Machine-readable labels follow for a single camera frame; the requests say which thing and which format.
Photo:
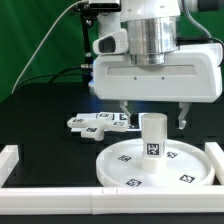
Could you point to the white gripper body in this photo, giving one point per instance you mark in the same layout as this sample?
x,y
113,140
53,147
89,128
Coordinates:
x,y
190,74

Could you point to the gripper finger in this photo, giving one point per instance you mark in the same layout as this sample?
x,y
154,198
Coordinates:
x,y
184,108
127,108

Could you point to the white cross table base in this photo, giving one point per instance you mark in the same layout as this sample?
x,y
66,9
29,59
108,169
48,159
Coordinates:
x,y
94,133

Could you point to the white round table top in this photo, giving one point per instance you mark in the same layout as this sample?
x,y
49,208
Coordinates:
x,y
123,164

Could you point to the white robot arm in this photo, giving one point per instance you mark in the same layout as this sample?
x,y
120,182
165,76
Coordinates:
x,y
140,56

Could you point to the white marker sheet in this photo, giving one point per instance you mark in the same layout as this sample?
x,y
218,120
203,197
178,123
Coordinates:
x,y
107,121

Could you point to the white right fence bar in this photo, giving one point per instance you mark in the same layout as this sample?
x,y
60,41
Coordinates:
x,y
216,156

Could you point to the white fence bar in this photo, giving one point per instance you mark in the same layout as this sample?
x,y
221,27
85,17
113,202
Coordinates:
x,y
9,157
216,156
111,200

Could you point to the white front fence bar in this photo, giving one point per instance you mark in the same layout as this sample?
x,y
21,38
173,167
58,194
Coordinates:
x,y
111,200

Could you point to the white left fence bar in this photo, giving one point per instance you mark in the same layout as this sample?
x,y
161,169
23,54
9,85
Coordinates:
x,y
9,157

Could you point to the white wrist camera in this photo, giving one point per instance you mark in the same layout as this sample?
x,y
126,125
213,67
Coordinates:
x,y
113,43

